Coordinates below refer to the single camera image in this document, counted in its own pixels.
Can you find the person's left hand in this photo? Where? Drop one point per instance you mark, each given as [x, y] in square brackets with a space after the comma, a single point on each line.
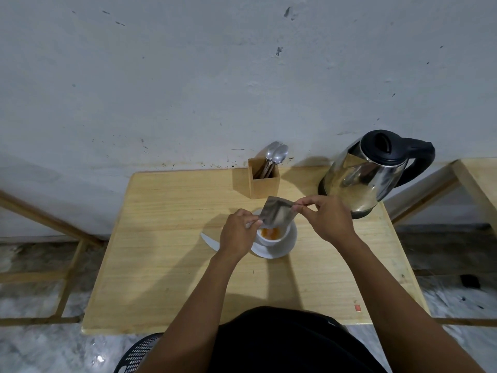
[235, 236]

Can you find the person's right hand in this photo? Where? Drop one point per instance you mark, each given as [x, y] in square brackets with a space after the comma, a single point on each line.
[330, 221]

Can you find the person's right thumb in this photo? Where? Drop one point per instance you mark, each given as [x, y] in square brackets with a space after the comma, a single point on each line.
[303, 209]

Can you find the person's left thumb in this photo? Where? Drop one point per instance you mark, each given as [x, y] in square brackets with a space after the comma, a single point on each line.
[257, 223]

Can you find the silver foil sachet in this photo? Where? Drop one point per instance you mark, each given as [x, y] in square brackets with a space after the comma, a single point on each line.
[276, 213]

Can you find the person's left forearm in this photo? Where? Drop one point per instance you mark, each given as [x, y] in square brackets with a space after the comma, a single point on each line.
[194, 314]

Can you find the person's right forearm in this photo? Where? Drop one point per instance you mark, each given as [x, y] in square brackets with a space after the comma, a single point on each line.
[403, 310]

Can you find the orange tea liquid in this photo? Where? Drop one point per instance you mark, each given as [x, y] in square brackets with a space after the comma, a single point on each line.
[271, 234]

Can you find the white ceramic cup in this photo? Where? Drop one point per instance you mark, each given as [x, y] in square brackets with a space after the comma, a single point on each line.
[280, 237]

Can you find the white ceramic saucer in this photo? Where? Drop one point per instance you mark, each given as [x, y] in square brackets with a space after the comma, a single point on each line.
[279, 250]

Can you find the wooden cutlery holder box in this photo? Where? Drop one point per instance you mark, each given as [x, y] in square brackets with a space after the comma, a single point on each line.
[264, 186]

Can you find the white torn wrapper piece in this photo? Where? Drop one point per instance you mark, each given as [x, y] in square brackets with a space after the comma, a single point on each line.
[209, 241]

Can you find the steel spoon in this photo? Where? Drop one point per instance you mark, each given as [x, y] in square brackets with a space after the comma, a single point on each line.
[282, 154]
[272, 152]

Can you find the person's black clothing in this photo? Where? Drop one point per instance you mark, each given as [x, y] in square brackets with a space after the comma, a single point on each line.
[287, 341]

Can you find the light wooden side table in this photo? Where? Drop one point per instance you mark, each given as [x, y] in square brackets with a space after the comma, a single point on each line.
[477, 178]

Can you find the black perforated plastic chair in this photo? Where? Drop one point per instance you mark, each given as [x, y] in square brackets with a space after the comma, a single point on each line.
[136, 355]

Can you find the wooden table frame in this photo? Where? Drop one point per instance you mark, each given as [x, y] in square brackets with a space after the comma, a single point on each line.
[62, 244]

